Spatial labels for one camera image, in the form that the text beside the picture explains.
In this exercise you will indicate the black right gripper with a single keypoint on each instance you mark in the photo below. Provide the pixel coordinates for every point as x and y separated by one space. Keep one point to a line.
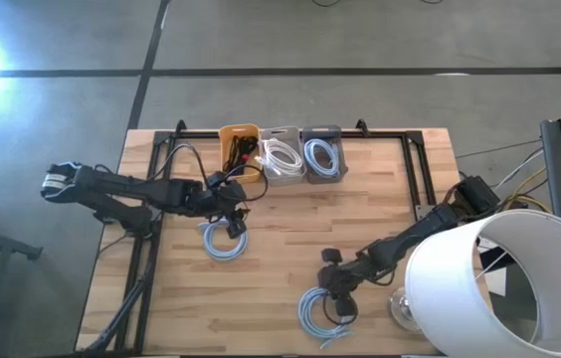
347 281

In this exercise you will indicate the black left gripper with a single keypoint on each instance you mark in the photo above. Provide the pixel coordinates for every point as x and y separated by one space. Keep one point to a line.
223 196

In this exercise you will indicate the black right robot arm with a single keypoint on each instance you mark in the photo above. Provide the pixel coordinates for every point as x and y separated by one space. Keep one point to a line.
430 226

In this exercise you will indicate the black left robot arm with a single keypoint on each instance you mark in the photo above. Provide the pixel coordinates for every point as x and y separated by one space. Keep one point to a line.
126 191

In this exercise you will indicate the orange plastic bin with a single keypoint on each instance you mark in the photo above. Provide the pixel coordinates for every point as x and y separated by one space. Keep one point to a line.
238 130

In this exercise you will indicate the clear glass lamp base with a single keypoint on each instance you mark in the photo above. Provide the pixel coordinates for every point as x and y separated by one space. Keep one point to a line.
400 308

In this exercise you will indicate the light grey plastic bin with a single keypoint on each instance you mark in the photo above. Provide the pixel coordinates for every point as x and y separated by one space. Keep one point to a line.
283 133

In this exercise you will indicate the dark grey plastic bin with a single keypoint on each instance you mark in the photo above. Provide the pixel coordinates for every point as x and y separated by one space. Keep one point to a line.
325 178

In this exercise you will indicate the white lamp shade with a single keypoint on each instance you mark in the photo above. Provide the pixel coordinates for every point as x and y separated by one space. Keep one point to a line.
439 298

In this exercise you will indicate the black metal table frame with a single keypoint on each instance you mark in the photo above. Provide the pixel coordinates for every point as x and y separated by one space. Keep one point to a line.
196 134

